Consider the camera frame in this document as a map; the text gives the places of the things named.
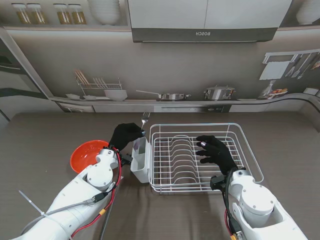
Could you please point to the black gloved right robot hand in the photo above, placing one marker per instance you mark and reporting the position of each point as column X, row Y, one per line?
column 222, row 155

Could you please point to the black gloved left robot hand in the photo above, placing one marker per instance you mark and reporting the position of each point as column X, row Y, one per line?
column 125, row 135

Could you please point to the metal fork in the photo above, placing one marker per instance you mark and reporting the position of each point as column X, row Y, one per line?
column 145, row 117

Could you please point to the white plastic utensil holder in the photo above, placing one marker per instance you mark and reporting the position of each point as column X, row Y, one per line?
column 141, row 172

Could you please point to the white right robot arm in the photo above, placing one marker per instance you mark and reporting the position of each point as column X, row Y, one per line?
column 260, row 202

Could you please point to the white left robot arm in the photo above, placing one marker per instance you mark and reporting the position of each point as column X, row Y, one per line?
column 80, row 195

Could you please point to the orange plastic bowl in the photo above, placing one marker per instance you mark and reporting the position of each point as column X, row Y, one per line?
column 85, row 155

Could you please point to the printed kitchen backdrop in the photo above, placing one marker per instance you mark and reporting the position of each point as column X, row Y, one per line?
column 175, row 70

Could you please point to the white zip tie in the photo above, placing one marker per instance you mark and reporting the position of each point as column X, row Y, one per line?
column 32, row 203

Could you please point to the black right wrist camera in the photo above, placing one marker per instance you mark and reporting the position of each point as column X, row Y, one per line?
column 216, row 182

